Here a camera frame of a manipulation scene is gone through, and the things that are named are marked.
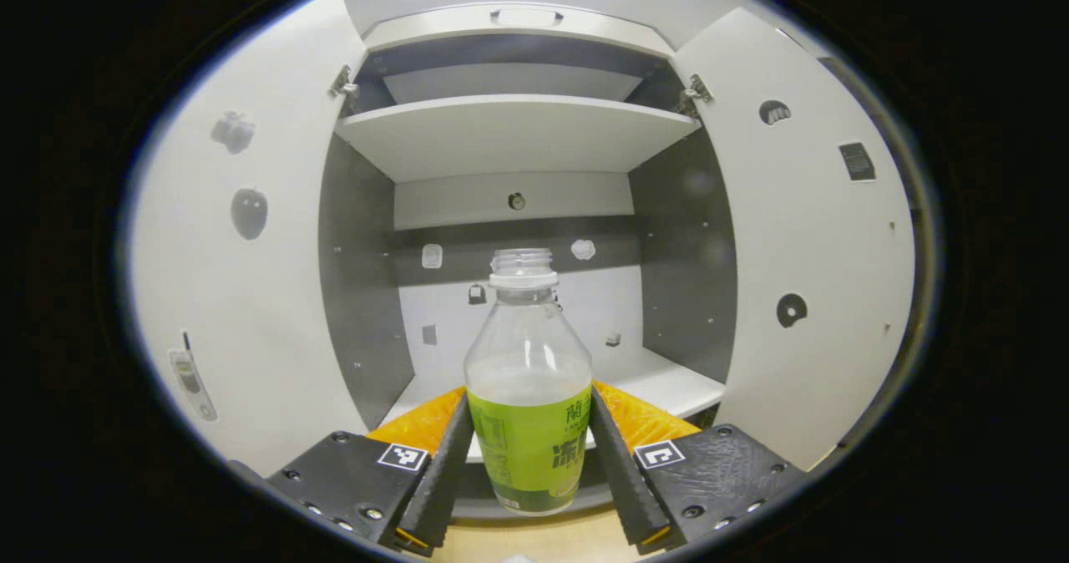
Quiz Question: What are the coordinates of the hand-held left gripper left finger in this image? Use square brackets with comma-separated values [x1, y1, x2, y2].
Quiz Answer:
[266, 386, 477, 557]

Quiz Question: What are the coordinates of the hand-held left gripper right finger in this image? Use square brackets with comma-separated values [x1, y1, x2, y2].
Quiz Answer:
[589, 381, 809, 555]

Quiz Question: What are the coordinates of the clear bottle green label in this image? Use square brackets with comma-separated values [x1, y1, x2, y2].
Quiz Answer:
[464, 248, 595, 516]

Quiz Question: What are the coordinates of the white cabinet door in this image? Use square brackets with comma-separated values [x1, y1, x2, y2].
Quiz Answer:
[672, 8, 918, 472]
[125, 0, 372, 479]

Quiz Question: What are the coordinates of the white grey cabinet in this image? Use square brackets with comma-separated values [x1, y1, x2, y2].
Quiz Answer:
[317, 0, 740, 522]

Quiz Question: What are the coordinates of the white cabinet drawer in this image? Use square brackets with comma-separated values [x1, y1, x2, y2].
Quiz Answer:
[363, 3, 676, 58]

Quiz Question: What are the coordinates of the metal drawer handle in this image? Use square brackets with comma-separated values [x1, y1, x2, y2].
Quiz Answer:
[490, 8, 565, 28]

